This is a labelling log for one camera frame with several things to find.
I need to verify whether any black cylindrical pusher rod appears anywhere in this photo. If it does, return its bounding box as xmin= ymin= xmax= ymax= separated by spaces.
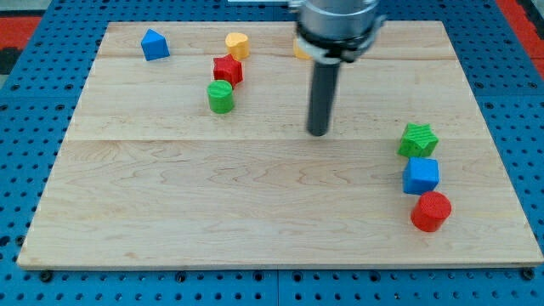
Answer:
xmin=307 ymin=61 xmax=341 ymax=137

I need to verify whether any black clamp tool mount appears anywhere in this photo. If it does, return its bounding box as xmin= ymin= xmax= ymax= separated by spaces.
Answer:
xmin=296 ymin=15 xmax=386 ymax=64

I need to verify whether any yellow block behind arm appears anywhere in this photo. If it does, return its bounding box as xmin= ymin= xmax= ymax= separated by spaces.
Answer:
xmin=292 ymin=38 xmax=312 ymax=60

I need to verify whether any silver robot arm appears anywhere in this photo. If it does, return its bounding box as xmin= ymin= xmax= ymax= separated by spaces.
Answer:
xmin=288 ymin=0 xmax=386 ymax=136

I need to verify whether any red star block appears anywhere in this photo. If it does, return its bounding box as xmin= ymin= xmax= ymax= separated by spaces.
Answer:
xmin=212 ymin=54 xmax=243 ymax=88

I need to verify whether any green star block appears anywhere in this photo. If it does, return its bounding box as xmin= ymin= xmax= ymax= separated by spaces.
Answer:
xmin=397 ymin=122 xmax=439 ymax=157

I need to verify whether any yellow heart block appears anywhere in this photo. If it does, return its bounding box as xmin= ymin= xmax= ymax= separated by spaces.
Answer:
xmin=224 ymin=32 xmax=250 ymax=60

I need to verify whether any green cylinder block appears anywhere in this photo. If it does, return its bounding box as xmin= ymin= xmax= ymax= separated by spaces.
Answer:
xmin=207 ymin=80 xmax=234 ymax=114

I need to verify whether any blue cube block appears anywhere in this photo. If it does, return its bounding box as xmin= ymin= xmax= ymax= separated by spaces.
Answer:
xmin=402 ymin=157 xmax=440 ymax=195

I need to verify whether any wooden board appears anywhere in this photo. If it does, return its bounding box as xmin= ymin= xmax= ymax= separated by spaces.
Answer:
xmin=17 ymin=21 xmax=543 ymax=270

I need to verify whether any red cylinder block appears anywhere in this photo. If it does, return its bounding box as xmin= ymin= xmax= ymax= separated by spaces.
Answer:
xmin=411 ymin=191 xmax=452 ymax=232

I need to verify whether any blue triangular block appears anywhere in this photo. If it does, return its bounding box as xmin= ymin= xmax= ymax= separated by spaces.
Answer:
xmin=140 ymin=29 xmax=170 ymax=61

